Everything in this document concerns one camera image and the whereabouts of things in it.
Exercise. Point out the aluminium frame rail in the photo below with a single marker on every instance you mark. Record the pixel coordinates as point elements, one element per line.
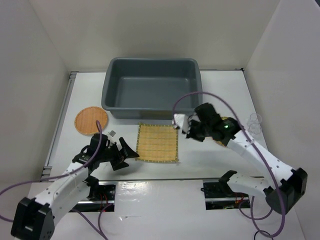
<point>47,168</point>

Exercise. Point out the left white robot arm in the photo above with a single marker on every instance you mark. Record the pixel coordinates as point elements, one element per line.
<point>36,218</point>

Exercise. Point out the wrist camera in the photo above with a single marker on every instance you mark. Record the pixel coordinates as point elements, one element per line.
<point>182,122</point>
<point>111,134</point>

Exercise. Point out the green-rimmed round bamboo tray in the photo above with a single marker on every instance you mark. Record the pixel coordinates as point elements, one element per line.
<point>226,131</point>

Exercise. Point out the grey plastic bin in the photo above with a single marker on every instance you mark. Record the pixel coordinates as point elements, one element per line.
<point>151,88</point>

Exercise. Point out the near clear plastic cup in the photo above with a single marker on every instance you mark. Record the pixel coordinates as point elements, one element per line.
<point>255,130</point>

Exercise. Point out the clear plastic cup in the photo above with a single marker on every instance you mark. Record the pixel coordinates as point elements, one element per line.
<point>255,130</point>
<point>254,119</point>

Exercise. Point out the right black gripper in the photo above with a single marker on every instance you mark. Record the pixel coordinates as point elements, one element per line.
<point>190,134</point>

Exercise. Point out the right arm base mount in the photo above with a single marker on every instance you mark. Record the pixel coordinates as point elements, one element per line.
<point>216,199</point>

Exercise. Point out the orange round woven tray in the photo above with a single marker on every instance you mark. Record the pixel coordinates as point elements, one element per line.
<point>85,120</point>

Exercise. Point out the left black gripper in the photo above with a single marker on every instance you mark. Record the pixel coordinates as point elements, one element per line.
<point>126,152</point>

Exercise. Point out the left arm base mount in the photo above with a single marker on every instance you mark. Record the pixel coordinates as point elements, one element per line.
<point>102,200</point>

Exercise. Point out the square bamboo mat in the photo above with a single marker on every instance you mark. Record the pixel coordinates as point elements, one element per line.
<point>157,143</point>

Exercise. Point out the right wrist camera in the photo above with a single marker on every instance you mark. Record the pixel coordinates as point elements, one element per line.
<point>182,122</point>

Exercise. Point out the far clear plastic cup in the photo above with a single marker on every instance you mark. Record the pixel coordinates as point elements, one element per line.
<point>254,119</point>

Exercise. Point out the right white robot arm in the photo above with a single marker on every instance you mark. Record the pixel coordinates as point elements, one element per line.
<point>281,186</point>

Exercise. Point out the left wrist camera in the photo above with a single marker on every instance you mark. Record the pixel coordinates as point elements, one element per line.
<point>111,134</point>

